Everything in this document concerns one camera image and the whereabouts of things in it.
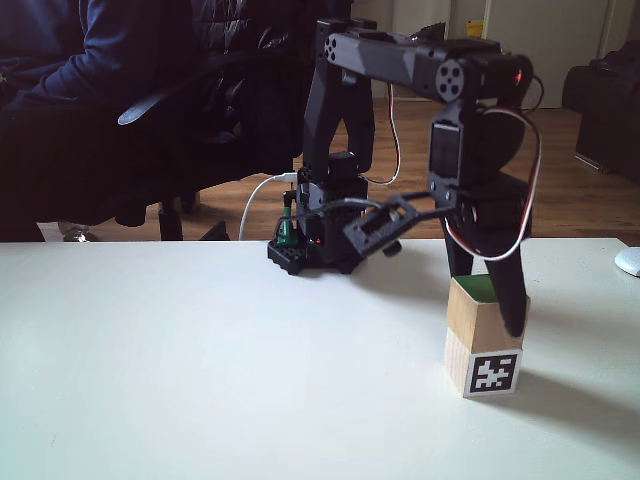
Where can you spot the green-topped wooden cube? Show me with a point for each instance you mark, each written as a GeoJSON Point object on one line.
{"type": "Point", "coordinates": [470, 320]}

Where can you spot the red-topped wooden cube with marker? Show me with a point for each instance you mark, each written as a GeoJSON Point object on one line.
{"type": "Point", "coordinates": [492, 375]}

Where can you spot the white round object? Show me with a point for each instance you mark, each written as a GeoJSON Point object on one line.
{"type": "Point", "coordinates": [630, 261]}

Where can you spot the black sofa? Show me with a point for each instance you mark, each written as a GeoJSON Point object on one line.
{"type": "Point", "coordinates": [610, 110]}

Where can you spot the yellow bag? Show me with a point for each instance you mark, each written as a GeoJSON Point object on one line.
{"type": "Point", "coordinates": [476, 29]}

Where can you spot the white door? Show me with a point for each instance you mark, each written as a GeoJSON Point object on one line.
{"type": "Point", "coordinates": [550, 30]}

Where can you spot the white-framed mirror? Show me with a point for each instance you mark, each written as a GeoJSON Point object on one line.
{"type": "Point", "coordinates": [420, 12]}

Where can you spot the black office chair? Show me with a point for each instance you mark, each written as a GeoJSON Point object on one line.
{"type": "Point", "coordinates": [240, 100]}

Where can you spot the person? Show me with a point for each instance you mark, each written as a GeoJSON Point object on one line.
{"type": "Point", "coordinates": [60, 60]}

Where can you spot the black gripper-mounted camera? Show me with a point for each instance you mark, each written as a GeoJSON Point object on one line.
{"type": "Point", "coordinates": [370, 232]}

